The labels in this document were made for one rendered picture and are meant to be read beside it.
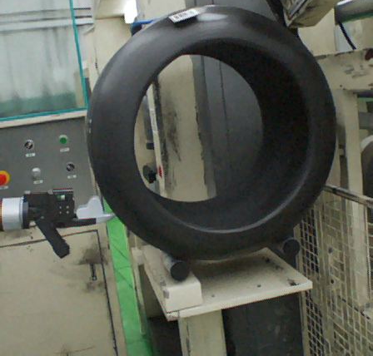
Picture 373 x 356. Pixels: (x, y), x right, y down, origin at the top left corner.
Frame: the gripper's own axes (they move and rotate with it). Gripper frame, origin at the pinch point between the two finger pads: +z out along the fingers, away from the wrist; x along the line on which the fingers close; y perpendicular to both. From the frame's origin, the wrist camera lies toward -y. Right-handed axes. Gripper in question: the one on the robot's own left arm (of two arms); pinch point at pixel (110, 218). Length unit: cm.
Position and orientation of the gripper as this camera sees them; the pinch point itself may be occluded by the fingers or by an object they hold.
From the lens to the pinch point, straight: 120.4
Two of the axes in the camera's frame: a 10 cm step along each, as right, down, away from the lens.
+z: 9.7, -0.3, 2.2
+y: 0.0, -9.9, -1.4
